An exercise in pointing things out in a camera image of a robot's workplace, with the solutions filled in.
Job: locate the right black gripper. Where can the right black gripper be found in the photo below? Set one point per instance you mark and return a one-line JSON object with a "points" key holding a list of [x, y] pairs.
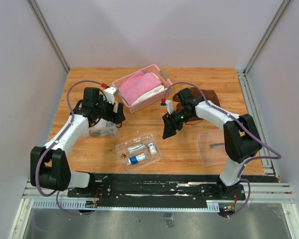
{"points": [[169, 130]]}

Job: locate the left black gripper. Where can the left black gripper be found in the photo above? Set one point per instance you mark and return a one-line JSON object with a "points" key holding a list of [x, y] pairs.
{"points": [[114, 117]]}

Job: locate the clear plastic medicine box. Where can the clear plastic medicine box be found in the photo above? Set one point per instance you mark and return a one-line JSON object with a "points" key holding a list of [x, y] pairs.
{"points": [[106, 129]]}

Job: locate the small bandage roll packet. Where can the small bandage roll packet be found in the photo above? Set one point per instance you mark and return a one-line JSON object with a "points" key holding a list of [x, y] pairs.
{"points": [[152, 148]]}

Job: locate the white swab packets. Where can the white swab packets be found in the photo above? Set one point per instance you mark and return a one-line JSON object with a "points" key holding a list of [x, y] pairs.
{"points": [[136, 148]]}

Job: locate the small round copper tin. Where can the small round copper tin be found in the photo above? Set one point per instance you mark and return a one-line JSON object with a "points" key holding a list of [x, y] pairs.
{"points": [[123, 156]]}

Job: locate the clear divided tray insert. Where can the clear divided tray insert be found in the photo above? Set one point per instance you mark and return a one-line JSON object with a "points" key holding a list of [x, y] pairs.
{"points": [[137, 153]]}

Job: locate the clear box lid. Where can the clear box lid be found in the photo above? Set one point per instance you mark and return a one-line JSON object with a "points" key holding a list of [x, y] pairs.
{"points": [[211, 147]]}

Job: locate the white blue pill bottle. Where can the white blue pill bottle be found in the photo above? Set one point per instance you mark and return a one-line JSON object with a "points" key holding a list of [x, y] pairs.
{"points": [[136, 159]]}

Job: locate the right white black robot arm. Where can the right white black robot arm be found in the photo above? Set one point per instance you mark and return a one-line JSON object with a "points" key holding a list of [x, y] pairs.
{"points": [[241, 137]]}

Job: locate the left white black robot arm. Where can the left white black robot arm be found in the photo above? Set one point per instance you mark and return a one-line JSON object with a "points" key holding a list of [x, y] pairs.
{"points": [[96, 115]]}

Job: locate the brown glass bottle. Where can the brown glass bottle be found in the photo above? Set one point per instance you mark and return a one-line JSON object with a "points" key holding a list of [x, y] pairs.
{"points": [[95, 134]]}

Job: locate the pink folded cloth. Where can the pink folded cloth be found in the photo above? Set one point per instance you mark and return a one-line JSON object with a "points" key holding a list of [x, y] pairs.
{"points": [[138, 84]]}

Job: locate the pink plastic basket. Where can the pink plastic basket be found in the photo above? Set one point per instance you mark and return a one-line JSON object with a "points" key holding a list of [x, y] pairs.
{"points": [[157, 97]]}

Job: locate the white folded cloth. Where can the white folded cloth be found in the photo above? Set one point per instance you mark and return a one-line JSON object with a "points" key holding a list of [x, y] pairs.
{"points": [[149, 94]]}

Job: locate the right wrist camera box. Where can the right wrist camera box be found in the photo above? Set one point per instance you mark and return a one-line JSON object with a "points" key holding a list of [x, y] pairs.
{"points": [[168, 105]]}

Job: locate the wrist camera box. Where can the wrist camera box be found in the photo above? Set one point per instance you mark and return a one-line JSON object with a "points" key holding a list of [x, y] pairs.
{"points": [[110, 93], [168, 105]]}

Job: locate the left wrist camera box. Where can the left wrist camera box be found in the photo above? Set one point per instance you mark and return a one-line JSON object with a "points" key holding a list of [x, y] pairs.
{"points": [[110, 93]]}

